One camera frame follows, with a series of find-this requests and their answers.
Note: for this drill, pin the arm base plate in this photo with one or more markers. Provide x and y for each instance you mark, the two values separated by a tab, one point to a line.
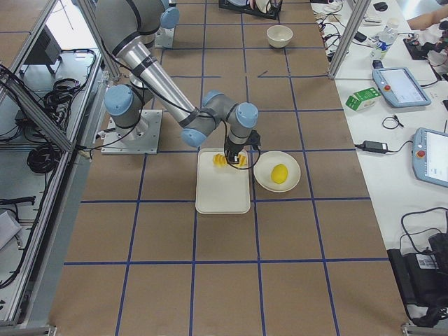
143	139
164	38

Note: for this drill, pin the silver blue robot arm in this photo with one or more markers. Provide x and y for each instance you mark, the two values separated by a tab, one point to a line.
127	30
170	15

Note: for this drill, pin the black power adapter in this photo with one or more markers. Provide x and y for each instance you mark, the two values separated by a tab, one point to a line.
375	147

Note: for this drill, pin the cream rectangular tray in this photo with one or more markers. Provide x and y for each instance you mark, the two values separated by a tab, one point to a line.
220	188

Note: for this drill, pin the yellow croissant bread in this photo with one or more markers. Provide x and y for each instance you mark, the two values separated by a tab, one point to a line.
239	161

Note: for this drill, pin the black dish rack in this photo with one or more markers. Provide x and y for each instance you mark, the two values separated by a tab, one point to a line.
261	9

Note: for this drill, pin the white ceramic bowl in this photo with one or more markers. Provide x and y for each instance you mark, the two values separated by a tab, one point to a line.
279	36

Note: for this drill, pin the blue teach pendant lower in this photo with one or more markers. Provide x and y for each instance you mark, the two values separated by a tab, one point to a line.
429	156

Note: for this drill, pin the green white carton box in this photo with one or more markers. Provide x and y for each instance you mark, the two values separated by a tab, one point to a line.
362	99

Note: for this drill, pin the yellow lemon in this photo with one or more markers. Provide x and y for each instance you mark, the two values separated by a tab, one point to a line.
279	174

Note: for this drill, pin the clear plastic water bottle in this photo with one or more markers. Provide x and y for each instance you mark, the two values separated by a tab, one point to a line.
385	39

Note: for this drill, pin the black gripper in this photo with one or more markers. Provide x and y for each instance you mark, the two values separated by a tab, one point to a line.
232	147

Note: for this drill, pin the blue teach pendant upper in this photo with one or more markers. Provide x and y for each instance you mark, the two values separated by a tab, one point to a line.
399	88

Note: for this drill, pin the cream round plate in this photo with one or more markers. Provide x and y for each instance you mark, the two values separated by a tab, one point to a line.
267	162

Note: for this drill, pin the blue teach pendant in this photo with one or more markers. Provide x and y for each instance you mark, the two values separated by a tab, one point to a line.
399	88
429	156

